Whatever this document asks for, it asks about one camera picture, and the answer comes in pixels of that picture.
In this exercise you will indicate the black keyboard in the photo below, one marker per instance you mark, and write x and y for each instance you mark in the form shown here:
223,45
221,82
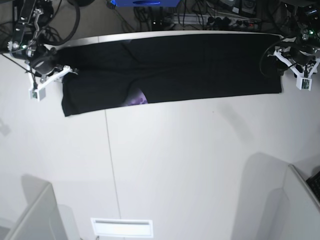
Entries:
314,184

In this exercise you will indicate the blue box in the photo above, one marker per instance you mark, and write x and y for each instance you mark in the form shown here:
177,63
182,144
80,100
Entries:
145,3

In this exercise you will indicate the white power strip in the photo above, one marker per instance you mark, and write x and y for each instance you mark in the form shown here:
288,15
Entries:
215,20

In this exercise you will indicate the white table partition right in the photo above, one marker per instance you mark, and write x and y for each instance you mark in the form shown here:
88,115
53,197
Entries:
292,212

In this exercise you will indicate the white table partition left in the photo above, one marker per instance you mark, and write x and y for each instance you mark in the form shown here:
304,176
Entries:
41,219

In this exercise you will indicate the black device with LED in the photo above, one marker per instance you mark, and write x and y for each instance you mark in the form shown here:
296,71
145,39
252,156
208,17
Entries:
157,15

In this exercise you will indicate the white table partition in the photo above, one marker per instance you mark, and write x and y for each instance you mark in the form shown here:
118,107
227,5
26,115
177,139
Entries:
41,219
292,212

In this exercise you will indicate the black T-shirt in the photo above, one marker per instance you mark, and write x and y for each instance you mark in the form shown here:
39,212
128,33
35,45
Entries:
167,69

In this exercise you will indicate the white slotted tray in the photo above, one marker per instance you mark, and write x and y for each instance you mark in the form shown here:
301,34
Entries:
122,228

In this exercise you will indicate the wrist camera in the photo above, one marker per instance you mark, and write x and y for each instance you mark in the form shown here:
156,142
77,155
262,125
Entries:
37,94
303,83

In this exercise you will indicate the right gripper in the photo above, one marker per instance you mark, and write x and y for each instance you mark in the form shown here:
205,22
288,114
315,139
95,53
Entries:
43,69

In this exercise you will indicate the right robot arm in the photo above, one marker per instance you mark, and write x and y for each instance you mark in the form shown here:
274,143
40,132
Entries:
33,42

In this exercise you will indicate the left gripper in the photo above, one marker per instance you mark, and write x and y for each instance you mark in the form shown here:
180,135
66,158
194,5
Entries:
301,59

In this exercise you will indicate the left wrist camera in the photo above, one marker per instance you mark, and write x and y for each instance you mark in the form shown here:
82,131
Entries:
303,83

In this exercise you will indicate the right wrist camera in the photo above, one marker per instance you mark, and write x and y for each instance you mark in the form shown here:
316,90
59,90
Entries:
37,94

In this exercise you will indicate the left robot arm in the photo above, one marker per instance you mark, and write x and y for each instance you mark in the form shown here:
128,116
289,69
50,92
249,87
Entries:
303,25

